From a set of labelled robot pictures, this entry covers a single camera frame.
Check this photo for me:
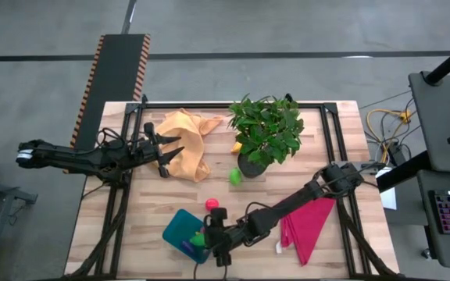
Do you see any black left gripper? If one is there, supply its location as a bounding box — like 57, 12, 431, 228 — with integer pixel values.
132, 122, 186, 180

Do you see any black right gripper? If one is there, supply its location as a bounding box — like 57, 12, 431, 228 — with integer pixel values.
202, 207, 234, 269

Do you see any light green bumpy toy fruit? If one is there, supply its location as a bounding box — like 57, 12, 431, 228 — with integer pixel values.
228, 167, 243, 187

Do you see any teal plastic tupperware container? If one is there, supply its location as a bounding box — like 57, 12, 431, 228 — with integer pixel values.
162, 208, 212, 265

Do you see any orange cloth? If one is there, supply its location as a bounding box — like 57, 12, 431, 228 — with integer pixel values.
152, 108, 225, 183

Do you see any black mat with orange stripes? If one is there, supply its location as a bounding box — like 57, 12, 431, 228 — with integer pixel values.
63, 34, 152, 175

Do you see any red folded cloth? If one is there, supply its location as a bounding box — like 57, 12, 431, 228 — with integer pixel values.
274, 197, 337, 267

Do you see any potted plant in black pot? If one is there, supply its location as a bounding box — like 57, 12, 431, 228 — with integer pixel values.
227, 93, 305, 180

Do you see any grey metal stand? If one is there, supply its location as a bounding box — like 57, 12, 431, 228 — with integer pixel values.
0, 173, 38, 281

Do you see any white paper sheet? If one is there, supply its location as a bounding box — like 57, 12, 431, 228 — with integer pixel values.
375, 166, 398, 212

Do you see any black power strip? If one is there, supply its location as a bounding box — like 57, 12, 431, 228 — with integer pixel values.
387, 140, 405, 167

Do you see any black beam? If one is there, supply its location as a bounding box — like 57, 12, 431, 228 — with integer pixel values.
423, 36, 450, 86
376, 150, 450, 193

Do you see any dark grey desk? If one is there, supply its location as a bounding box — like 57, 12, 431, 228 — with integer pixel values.
407, 71, 450, 271

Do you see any black aluminium table frame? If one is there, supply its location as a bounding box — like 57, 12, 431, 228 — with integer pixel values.
64, 93, 402, 281

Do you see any yellow cable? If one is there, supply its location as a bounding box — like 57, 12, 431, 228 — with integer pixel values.
365, 108, 413, 164

